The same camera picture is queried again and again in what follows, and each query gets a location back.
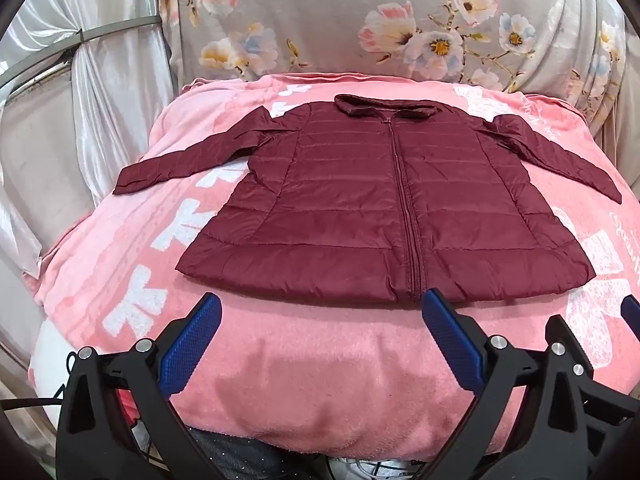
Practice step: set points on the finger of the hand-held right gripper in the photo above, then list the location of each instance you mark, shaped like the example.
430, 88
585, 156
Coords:
631, 312

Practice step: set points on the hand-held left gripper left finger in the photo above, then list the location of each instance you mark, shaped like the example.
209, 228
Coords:
192, 345

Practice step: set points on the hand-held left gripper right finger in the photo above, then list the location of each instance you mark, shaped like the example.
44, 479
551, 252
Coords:
452, 340

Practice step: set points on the maroon puffer jacket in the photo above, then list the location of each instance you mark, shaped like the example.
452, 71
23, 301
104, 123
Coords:
350, 200

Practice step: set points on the pink printed blanket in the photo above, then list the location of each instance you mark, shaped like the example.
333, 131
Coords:
300, 360

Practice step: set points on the person's dark jeans leg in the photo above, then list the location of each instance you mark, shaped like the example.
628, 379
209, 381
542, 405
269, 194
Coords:
240, 455

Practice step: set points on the white satin curtain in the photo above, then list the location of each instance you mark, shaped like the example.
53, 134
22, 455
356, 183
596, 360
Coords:
115, 110

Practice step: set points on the grey floral cloth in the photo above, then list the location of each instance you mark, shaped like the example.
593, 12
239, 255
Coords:
325, 20

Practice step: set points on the metal rail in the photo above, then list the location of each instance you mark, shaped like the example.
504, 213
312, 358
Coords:
120, 30

